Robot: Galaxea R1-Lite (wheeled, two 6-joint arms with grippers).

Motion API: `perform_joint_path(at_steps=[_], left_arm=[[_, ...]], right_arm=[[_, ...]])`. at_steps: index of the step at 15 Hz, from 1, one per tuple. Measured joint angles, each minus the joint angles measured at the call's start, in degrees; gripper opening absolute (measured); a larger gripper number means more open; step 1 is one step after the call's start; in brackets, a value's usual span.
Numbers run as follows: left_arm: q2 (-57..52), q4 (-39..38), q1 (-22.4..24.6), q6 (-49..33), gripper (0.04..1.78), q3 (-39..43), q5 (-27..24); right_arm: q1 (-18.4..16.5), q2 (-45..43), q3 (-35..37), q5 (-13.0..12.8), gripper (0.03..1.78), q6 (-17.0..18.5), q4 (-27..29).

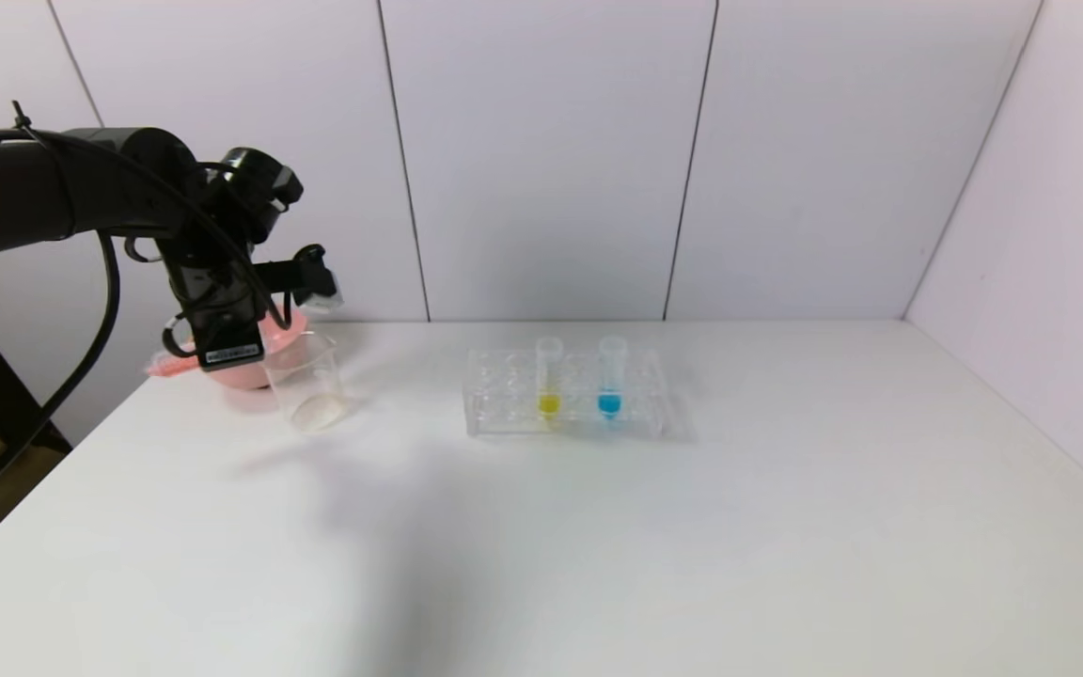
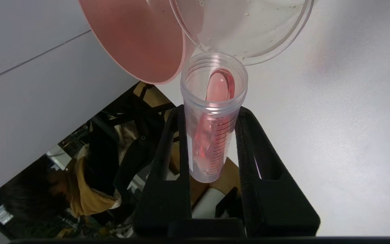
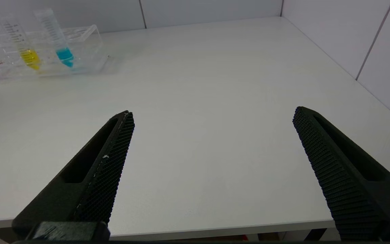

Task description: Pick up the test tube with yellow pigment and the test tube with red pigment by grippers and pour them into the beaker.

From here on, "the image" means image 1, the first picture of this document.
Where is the blue pigment test tube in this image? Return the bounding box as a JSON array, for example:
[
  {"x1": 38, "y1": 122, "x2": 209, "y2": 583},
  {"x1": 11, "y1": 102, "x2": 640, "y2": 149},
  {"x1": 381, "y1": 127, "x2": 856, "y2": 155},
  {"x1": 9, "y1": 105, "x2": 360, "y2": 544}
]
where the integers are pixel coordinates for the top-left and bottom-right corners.
[{"x1": 598, "y1": 337, "x2": 627, "y2": 421}]

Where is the red pigment test tube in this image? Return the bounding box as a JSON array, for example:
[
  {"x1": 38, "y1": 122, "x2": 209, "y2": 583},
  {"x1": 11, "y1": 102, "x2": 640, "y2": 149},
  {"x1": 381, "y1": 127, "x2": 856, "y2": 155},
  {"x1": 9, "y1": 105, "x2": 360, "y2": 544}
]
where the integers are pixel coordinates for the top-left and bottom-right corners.
[{"x1": 147, "y1": 350, "x2": 213, "y2": 379}]

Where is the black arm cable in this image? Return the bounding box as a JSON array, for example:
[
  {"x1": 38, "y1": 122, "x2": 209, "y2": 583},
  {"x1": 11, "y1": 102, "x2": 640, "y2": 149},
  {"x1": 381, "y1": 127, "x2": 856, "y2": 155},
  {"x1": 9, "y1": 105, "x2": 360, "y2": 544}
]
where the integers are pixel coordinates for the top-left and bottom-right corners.
[{"x1": 0, "y1": 102, "x2": 293, "y2": 513}]

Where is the clear glass beaker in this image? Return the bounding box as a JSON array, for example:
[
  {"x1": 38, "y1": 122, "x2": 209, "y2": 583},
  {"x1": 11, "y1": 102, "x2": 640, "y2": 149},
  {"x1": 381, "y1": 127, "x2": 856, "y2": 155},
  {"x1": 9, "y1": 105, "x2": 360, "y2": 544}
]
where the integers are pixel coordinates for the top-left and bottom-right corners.
[{"x1": 260, "y1": 333, "x2": 351, "y2": 433}]

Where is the pink plastic bowl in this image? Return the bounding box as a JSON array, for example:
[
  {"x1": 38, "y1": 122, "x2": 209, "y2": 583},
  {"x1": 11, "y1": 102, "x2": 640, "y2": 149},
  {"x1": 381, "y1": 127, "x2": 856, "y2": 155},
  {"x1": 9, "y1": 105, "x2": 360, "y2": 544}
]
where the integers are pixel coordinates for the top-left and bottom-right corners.
[{"x1": 186, "y1": 310, "x2": 310, "y2": 391}]

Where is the brown cardboard box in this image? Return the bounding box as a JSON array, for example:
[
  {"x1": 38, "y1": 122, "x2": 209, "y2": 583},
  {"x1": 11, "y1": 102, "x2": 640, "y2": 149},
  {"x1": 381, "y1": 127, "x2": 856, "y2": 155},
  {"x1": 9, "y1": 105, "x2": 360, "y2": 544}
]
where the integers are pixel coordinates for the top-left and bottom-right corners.
[{"x1": 0, "y1": 428, "x2": 68, "y2": 513}]

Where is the yellow pigment test tube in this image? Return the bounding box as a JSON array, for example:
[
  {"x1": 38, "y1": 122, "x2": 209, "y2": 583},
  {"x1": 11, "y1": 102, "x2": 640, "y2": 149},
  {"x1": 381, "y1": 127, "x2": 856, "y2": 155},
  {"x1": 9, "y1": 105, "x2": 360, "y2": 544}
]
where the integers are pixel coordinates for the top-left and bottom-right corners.
[{"x1": 536, "y1": 337, "x2": 563, "y2": 422}]

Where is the clear acrylic test tube rack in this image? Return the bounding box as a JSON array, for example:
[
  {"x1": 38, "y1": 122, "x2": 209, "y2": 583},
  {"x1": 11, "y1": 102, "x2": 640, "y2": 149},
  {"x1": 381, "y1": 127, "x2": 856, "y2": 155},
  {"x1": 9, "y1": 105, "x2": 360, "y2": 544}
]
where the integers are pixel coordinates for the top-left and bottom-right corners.
[{"x1": 463, "y1": 344, "x2": 669, "y2": 439}]

